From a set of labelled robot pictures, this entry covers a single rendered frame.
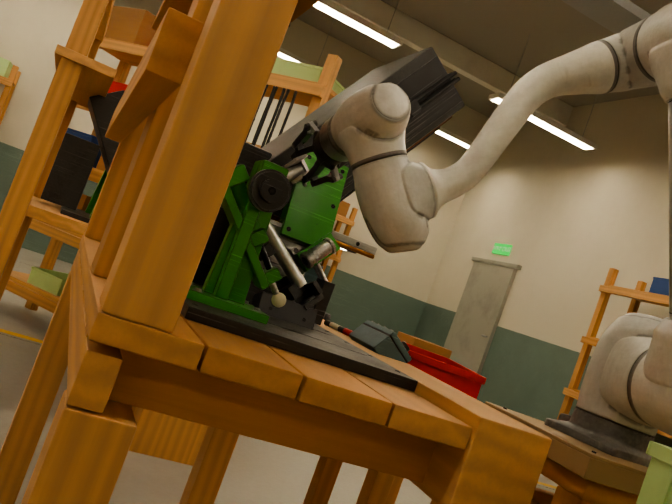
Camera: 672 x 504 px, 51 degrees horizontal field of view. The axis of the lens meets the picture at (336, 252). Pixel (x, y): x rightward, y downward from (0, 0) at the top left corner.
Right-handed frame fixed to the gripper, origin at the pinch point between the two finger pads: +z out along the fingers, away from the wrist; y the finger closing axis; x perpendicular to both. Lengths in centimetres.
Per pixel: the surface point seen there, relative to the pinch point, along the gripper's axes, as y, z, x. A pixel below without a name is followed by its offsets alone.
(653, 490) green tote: -60, -72, 12
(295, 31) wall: 272, 789, -500
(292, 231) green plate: -11.6, 4.3, 5.9
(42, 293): 28, 387, 24
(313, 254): -18.1, 0.8, 5.4
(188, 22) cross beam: 19, -50, 31
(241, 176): 0.4, -23.2, 22.6
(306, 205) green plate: -7.7, 4.4, 0.0
